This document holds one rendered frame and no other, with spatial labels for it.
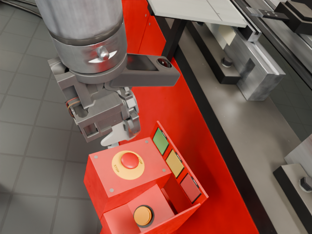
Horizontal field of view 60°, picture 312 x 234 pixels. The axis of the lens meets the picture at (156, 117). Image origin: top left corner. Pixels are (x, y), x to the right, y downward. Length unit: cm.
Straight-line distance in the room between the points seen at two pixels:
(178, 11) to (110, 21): 45
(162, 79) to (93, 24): 16
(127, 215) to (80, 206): 78
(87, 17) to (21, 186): 125
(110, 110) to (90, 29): 13
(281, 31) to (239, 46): 30
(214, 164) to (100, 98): 39
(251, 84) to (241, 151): 20
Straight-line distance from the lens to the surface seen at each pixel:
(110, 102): 35
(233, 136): 63
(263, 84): 72
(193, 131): 73
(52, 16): 25
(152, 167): 61
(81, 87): 32
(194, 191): 57
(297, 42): 100
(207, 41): 84
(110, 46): 27
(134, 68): 34
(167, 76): 38
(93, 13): 24
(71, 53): 27
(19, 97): 178
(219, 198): 66
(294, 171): 62
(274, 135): 70
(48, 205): 139
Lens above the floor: 128
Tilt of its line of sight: 45 degrees down
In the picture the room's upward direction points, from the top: 24 degrees clockwise
